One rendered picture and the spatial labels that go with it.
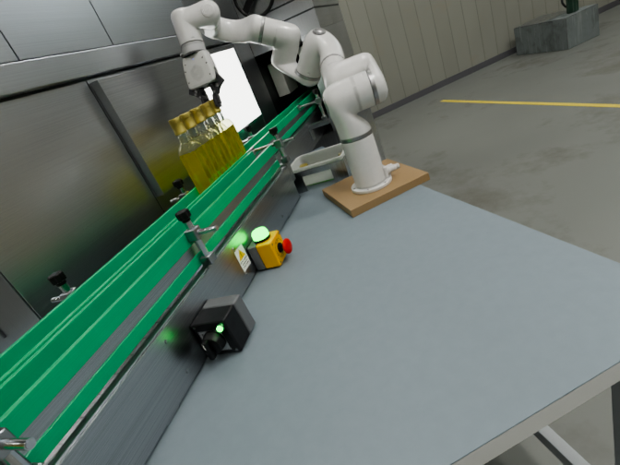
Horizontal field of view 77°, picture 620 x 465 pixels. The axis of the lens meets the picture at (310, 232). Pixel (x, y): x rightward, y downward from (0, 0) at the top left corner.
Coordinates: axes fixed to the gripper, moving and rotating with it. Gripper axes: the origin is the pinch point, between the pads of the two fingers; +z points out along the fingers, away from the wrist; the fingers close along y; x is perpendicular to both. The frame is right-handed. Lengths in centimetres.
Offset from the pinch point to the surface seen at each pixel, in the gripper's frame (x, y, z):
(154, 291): -64, 13, 41
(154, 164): -22.3, -12.0, 14.8
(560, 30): 468, 219, -28
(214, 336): -62, 20, 52
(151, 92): -12.1, -11.9, -6.6
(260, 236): -33, 20, 41
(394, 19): 445, 38, -107
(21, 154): -57, -15, 8
